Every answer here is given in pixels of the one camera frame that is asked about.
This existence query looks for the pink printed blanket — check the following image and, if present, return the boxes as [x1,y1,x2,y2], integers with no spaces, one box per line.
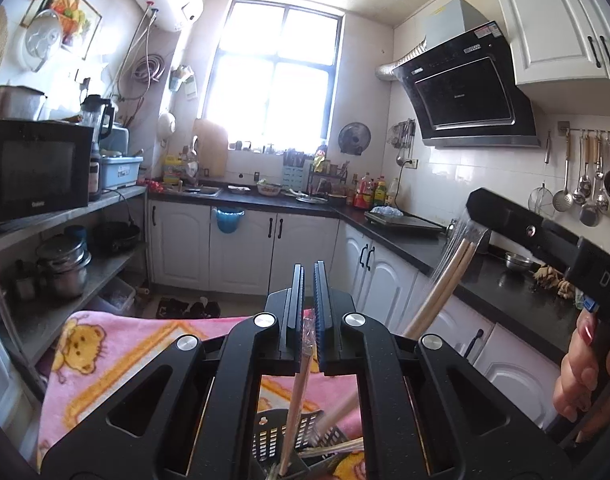
[37,307,366,480]

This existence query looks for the metal basin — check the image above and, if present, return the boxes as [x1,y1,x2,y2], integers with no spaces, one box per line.
[0,86,46,121]

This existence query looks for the plastic-wrapped chopstick pair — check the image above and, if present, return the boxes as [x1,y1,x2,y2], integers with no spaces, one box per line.
[277,310,317,478]
[402,220,490,341]

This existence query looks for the teal toaster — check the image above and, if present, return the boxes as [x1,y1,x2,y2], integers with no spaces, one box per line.
[100,125,130,153]

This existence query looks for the wooden cutting board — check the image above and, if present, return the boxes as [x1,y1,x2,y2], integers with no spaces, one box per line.
[192,117,229,178]

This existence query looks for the black wok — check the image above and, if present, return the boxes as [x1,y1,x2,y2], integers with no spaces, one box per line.
[92,221,140,253]

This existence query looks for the coiled hose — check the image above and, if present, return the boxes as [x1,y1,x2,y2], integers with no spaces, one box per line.
[132,54,167,83]

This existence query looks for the black microwave oven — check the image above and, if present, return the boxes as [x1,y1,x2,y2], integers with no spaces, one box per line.
[0,119,94,228]

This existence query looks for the black blender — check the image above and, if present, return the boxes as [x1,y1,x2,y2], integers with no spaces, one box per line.
[81,94,116,151]

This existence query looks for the blue plastic dish box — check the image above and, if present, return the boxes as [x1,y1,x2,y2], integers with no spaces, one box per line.
[101,155,144,191]

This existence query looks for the row of hanging kitchen utensils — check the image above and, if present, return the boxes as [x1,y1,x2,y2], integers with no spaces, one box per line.
[528,130,610,228]

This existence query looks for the row of condiment bottles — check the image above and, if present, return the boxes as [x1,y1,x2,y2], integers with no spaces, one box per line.
[352,172,401,211]

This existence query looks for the blue hanging bin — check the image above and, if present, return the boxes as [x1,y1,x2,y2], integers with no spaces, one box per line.
[212,206,246,235]

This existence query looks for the ginger root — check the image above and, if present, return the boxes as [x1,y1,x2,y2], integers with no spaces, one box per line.
[532,265,586,301]

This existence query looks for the small wall fan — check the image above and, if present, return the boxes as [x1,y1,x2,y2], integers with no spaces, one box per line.
[338,121,372,156]

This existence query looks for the glass pot lid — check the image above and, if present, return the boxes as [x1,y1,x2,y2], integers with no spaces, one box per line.
[17,10,66,72]

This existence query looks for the kitchen window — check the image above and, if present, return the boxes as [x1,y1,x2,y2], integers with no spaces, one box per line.
[200,0,345,153]

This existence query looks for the steel bowl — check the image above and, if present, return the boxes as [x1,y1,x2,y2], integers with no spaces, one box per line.
[504,252,541,273]

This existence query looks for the teal knife holder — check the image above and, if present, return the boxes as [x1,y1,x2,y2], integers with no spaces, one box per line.
[282,149,306,188]

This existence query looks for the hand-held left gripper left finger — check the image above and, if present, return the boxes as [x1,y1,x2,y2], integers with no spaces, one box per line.
[39,263,306,480]

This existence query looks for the fruit wall poster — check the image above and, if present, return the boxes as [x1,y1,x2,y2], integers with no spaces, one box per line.
[20,0,103,61]

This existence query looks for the steel shelf rack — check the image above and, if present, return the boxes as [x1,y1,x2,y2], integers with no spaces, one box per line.
[0,185,150,376]

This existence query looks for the stacked steel pots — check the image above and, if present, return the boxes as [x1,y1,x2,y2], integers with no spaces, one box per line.
[36,234,92,298]

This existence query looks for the person's right hand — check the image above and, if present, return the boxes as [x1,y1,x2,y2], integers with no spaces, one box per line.
[553,310,610,443]

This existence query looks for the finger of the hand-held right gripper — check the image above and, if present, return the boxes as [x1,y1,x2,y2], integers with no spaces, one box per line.
[466,187,582,281]

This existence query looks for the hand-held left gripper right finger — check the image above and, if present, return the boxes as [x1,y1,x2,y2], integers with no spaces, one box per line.
[312,260,574,480]

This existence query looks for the black spice rack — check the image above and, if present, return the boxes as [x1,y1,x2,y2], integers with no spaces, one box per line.
[307,160,348,196]

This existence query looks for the grey plastic utensil basket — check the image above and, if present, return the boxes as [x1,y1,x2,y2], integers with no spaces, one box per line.
[250,407,356,480]

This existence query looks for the silver exhaust duct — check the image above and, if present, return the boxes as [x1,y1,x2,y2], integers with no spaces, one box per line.
[375,35,428,83]

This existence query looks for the dark shoes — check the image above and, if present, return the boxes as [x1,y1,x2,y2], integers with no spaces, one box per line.
[157,297,221,318]

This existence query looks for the pile of chopsticks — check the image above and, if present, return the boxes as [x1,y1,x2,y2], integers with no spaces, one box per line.
[267,390,366,480]

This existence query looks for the white wall cabinet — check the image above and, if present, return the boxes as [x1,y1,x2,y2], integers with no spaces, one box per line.
[494,0,610,86]

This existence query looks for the black kitchen countertop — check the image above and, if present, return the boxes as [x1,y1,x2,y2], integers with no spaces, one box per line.
[147,180,586,366]

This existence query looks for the black range hood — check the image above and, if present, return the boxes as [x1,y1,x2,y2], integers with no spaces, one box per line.
[391,0,542,148]

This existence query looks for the white base cabinets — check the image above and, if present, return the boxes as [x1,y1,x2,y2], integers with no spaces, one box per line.
[147,197,576,426]

